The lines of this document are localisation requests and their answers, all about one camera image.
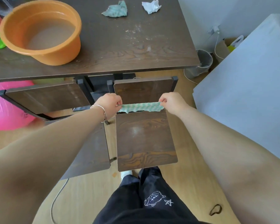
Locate person's right hand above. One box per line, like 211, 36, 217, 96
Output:
158, 92, 190, 116

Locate person's left hand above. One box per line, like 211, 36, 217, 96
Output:
93, 93, 123, 121

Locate green patterned cleaning cloth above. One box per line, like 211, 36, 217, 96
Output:
118, 102, 165, 114

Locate person's right forearm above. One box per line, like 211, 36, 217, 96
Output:
177, 107, 280, 224

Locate person's left forearm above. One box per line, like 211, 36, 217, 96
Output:
0, 107, 106, 224

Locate dark wooden chair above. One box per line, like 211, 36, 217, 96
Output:
107, 76, 179, 173
0, 78, 111, 180

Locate grey waste bin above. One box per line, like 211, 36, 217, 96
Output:
184, 49, 213, 79

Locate dark wooden table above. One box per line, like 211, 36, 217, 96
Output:
0, 0, 201, 83

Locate white shoe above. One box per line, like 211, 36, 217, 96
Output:
120, 170, 133, 184

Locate brown cardboard box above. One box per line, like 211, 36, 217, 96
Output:
216, 38, 239, 64

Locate orange plastic basin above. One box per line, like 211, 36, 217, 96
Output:
0, 0, 82, 66

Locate white bed sheet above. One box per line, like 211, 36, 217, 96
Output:
192, 6, 280, 160

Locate white and yellow bag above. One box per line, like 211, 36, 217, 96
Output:
227, 35, 245, 53

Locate crumpled green cloth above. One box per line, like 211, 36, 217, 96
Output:
101, 0, 128, 17

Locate murky water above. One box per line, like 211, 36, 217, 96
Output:
27, 20, 76, 50

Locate crumpled white tissue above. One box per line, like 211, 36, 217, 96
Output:
141, 0, 162, 15

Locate black printed trousers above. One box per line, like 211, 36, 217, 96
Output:
93, 166, 211, 224

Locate pink inflatable ball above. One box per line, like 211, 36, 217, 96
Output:
0, 80, 38, 131

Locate silver bracelet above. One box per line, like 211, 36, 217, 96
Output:
90, 104, 108, 123

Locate white charger cable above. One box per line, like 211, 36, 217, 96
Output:
214, 33, 225, 61

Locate white wall charger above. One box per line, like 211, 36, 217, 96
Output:
207, 25, 221, 35

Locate grey floor cable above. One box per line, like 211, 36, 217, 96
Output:
50, 178, 69, 224

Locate black hair tie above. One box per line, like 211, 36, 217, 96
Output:
209, 204, 223, 217

